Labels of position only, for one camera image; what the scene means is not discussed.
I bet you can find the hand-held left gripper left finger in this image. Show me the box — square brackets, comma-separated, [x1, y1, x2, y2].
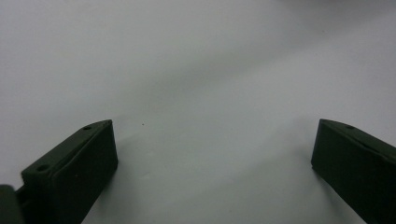
[15, 119, 119, 224]

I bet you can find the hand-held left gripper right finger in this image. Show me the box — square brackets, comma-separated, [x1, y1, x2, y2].
[310, 118, 396, 224]

